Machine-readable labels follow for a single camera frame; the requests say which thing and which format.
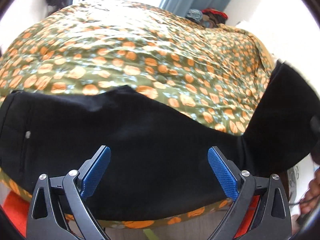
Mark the bed mattress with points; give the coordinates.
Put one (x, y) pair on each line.
(175, 227)

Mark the blue grey garment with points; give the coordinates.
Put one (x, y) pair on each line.
(195, 15)

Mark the person's right hand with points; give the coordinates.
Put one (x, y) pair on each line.
(313, 190)

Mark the black pants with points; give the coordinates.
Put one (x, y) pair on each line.
(150, 142)

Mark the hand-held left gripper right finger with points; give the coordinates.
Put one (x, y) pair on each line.
(223, 172)

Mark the pumpkin print quilt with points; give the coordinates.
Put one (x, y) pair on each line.
(125, 42)

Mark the red garment pile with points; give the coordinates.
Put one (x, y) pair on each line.
(216, 13)

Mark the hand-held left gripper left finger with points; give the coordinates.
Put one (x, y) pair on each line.
(96, 172)

